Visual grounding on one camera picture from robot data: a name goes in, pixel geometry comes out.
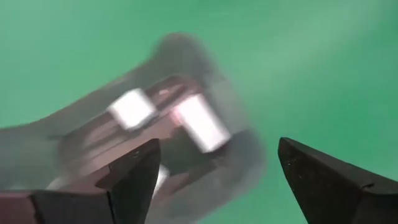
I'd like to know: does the dark smoked plastic bin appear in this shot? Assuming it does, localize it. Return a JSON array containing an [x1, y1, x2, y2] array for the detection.
[[0, 32, 268, 224]]

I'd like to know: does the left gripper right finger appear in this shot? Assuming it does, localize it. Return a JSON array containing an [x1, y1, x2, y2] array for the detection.
[[277, 137, 398, 224]]

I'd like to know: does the mint green rectangular block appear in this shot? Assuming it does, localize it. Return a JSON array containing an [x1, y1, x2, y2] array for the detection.
[[170, 93, 233, 154]]

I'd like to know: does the green table mat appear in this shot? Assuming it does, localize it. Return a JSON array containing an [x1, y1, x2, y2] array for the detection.
[[0, 0, 398, 224]]

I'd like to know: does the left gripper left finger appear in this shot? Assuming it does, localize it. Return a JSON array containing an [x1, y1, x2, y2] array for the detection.
[[30, 138, 162, 224]]

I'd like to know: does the mint green cube block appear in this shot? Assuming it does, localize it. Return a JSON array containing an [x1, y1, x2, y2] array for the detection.
[[108, 88, 158, 131]]

